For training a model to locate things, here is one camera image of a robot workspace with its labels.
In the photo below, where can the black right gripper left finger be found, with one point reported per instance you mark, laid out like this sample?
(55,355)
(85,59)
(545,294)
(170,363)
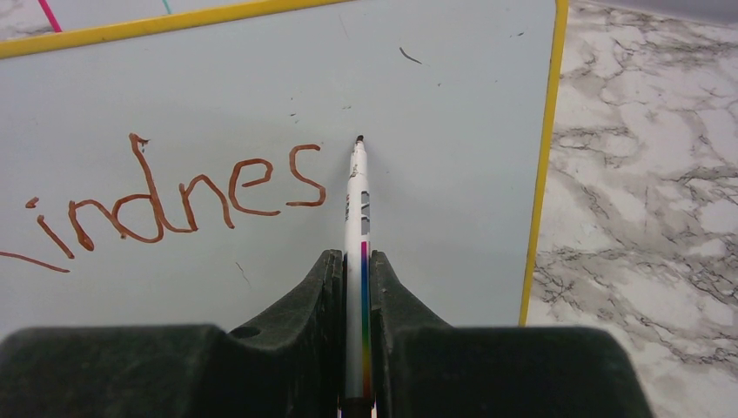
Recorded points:
(281,363)

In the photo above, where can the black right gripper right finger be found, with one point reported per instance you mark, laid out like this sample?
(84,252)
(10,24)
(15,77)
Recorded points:
(425,367)

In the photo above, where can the white rainbow marker pen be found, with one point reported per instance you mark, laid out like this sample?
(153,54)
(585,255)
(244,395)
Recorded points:
(357,397)

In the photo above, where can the yellow framed whiteboard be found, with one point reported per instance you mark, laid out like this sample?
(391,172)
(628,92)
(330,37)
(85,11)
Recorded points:
(191,168)

